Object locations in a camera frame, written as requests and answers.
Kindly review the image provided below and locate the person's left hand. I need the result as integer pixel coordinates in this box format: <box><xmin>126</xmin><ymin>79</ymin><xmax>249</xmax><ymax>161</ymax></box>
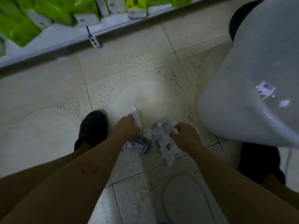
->
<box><xmin>114</xmin><ymin>114</ymin><xmax>140</xmax><ymax>141</ymax></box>

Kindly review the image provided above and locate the person's right hand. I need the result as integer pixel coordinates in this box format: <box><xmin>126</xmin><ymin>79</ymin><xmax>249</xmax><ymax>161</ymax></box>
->
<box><xmin>169</xmin><ymin>122</ymin><xmax>203</xmax><ymax>154</ymax></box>

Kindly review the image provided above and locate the white plastic wrapper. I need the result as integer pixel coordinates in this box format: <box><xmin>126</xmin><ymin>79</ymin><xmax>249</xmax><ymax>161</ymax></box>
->
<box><xmin>150</xmin><ymin>118</ymin><xmax>181</xmax><ymax>167</ymax></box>

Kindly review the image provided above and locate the person's left forearm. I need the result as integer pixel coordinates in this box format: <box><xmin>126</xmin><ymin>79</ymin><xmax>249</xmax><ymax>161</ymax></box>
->
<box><xmin>0</xmin><ymin>135</ymin><xmax>140</xmax><ymax>224</ymax></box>

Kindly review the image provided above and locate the person's right forearm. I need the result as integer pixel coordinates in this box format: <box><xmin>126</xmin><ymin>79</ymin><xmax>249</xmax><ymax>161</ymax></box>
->
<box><xmin>186</xmin><ymin>147</ymin><xmax>299</xmax><ymax>224</ymax></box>

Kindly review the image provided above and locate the crumpled dark printed wrapper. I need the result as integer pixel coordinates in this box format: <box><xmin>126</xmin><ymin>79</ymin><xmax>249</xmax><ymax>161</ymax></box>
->
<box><xmin>122</xmin><ymin>136</ymin><xmax>152</xmax><ymax>154</ymax></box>

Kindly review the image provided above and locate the black left shoe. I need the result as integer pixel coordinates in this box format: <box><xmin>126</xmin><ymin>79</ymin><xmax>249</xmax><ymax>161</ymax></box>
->
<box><xmin>74</xmin><ymin>110</ymin><xmax>108</xmax><ymax>151</ymax></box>

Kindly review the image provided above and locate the black shoe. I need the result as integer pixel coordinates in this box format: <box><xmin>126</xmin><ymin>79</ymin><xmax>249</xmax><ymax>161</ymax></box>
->
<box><xmin>238</xmin><ymin>142</ymin><xmax>287</xmax><ymax>185</ymax></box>
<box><xmin>74</xmin><ymin>110</ymin><xmax>108</xmax><ymax>151</ymax></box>

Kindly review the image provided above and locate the hanging shelf price tag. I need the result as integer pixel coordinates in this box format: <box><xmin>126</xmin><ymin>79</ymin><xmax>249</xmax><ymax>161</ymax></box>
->
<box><xmin>86</xmin><ymin>26</ymin><xmax>101</xmax><ymax>49</ymax></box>

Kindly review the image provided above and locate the black right shoe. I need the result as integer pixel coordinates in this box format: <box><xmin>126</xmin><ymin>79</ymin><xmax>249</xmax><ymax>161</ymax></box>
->
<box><xmin>238</xmin><ymin>142</ymin><xmax>287</xmax><ymax>185</ymax></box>

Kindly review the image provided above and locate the large white plastic basin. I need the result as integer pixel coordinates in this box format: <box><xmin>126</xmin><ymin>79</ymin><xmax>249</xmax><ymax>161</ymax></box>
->
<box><xmin>197</xmin><ymin>0</ymin><xmax>299</xmax><ymax>149</ymax></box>

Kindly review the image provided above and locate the white printed sticker scrap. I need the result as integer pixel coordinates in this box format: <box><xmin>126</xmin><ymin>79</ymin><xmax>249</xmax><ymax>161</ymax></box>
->
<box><xmin>255</xmin><ymin>81</ymin><xmax>276</xmax><ymax>100</ymax></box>

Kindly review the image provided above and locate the person's left leg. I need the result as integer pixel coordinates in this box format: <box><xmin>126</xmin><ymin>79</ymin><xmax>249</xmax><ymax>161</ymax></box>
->
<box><xmin>0</xmin><ymin>142</ymin><xmax>94</xmax><ymax>215</ymax></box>

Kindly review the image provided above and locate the person's leg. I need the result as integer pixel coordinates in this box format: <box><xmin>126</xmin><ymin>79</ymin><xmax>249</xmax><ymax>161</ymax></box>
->
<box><xmin>0</xmin><ymin>142</ymin><xmax>94</xmax><ymax>215</ymax></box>
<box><xmin>260</xmin><ymin>174</ymin><xmax>299</xmax><ymax>209</ymax></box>

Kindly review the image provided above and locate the white store shelf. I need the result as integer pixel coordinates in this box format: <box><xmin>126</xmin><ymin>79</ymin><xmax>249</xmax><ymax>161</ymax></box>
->
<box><xmin>0</xmin><ymin>0</ymin><xmax>211</xmax><ymax>68</ymax></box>

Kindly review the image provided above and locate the person's right leg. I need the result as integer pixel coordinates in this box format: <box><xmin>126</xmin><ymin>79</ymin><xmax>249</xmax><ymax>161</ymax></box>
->
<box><xmin>260</xmin><ymin>174</ymin><xmax>299</xmax><ymax>209</ymax></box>

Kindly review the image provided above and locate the row of green packets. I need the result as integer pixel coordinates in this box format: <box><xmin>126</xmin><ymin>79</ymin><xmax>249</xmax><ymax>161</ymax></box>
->
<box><xmin>0</xmin><ymin>0</ymin><xmax>194</xmax><ymax>58</ymax></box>

